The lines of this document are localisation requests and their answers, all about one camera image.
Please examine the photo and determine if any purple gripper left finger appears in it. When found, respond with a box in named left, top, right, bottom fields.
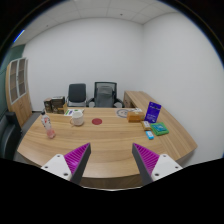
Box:
left=41, top=142, right=92, bottom=185

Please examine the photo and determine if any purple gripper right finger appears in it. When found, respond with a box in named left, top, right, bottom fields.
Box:
left=131, top=142, right=184, bottom=186

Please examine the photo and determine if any clear plastic water bottle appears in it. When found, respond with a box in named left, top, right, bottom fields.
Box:
left=41, top=111, right=55, bottom=139

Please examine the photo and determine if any small blue card box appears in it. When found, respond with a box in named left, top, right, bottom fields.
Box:
left=146, top=131, right=154, bottom=140

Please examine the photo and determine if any green flat box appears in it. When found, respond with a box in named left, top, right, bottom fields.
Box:
left=150, top=122, right=169, bottom=136

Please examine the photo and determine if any small yellow snack packet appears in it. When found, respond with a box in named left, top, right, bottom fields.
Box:
left=141, top=121, right=151, bottom=131

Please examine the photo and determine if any wooden side desk return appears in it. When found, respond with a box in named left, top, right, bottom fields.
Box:
left=123, top=91, right=197, bottom=160

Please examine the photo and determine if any white ceramic mug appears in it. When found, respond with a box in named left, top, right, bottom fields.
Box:
left=70, top=111, right=84, bottom=126

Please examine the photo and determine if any round red coaster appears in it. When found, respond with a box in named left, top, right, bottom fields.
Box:
left=92, top=118, right=102, bottom=125

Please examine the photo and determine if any orange cardboard box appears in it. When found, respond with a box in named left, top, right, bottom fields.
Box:
left=127, top=111, right=145, bottom=122

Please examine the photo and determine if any green white paper booklet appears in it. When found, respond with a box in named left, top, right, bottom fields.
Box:
left=64, top=109, right=84, bottom=116

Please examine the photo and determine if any round patterned plate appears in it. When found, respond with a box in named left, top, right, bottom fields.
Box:
left=116, top=109, right=129, bottom=118

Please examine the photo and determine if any dark brown gift box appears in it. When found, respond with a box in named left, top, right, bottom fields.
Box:
left=51, top=96, right=65, bottom=114

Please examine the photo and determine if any black office chair left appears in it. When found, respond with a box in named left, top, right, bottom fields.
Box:
left=67, top=83, right=87, bottom=107

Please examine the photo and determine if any small brown box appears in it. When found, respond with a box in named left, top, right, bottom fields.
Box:
left=44, top=98, right=53, bottom=113

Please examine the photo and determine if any black leather armchair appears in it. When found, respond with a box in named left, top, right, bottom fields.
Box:
left=0, top=112, right=22, bottom=160

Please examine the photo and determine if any grey mesh office chair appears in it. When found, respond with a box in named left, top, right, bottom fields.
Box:
left=86, top=82, right=125, bottom=108

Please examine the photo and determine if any wooden glass-door cabinet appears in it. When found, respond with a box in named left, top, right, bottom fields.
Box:
left=5, top=58, right=32, bottom=126

